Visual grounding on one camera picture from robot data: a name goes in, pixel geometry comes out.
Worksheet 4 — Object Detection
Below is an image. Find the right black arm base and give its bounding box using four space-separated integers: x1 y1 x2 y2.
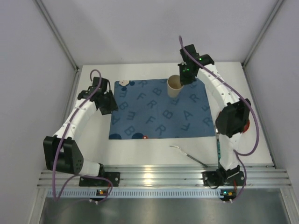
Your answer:
202 171 245 189

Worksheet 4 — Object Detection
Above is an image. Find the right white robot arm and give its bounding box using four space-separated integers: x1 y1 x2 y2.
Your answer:
178 44 252 175

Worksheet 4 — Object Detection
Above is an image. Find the aluminium mounting rail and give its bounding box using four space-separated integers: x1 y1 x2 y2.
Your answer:
36 164 292 187

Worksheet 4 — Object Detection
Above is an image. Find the aluminium frame post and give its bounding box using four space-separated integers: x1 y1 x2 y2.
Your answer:
33 0 79 71
241 0 285 68

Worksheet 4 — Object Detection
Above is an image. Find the red plastic plate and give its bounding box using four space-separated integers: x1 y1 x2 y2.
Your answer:
243 120 250 133

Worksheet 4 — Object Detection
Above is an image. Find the blue letter-print cloth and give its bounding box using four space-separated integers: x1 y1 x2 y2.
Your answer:
109 79 215 140

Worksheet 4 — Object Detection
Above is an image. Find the left aluminium frame post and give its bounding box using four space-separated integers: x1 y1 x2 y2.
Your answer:
33 0 79 71

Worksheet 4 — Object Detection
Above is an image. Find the metal spoon green handle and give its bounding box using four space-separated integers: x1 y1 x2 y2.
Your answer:
215 127 221 161

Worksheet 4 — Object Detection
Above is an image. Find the beige plastic cup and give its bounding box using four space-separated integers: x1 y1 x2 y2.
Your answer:
167 75 183 98

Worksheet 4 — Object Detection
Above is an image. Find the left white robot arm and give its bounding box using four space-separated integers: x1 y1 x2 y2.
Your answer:
43 77 118 176

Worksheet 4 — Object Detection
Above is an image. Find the slotted grey cable duct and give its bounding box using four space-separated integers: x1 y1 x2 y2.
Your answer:
61 189 235 198

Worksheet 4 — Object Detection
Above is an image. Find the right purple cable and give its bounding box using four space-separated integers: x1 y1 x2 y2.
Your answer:
178 35 260 203

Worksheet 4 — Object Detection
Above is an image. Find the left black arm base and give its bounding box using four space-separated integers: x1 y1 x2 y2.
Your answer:
79 171 121 187

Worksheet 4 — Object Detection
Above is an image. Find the right aluminium frame post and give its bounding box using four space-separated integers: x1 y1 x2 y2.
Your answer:
241 0 285 68

